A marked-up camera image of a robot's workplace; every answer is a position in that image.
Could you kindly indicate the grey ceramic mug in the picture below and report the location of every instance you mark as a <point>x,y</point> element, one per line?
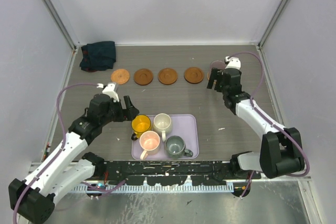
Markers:
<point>175,148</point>

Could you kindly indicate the purple glass mug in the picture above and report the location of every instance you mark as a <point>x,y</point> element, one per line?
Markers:
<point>219,64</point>

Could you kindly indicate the brown wooden coaster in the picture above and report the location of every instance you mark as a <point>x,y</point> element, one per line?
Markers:
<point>143,77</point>
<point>193,75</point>
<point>167,76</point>

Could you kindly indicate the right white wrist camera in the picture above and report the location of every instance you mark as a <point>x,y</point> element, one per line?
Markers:
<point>232,62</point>

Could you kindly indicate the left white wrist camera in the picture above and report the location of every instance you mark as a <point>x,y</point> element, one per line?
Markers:
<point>110,89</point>

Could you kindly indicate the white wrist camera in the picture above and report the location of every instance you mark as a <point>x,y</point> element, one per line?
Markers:
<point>232,62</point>
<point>110,89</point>

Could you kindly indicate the pink ceramic mug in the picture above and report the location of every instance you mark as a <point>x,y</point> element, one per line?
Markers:
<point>150,143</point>

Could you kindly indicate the aluminium front rail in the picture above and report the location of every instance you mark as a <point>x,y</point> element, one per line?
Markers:
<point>262,178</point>

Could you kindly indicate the yellow glass mug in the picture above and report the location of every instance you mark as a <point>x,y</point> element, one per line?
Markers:
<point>140,124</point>

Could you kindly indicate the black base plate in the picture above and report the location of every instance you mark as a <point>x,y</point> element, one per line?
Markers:
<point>168,173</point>

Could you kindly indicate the white ceramic mug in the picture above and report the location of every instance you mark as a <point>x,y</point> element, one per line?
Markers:
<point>163,125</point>

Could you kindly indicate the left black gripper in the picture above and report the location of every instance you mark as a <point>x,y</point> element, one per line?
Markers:
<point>126,114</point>

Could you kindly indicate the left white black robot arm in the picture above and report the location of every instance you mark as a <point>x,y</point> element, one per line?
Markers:
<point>36,196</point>

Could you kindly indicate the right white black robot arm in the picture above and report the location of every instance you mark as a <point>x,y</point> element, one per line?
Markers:
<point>281,150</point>

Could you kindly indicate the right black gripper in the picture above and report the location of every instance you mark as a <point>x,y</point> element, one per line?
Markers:
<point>216,75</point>

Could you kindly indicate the dark blue folded cloth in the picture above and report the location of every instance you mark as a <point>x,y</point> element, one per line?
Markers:
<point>99,56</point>

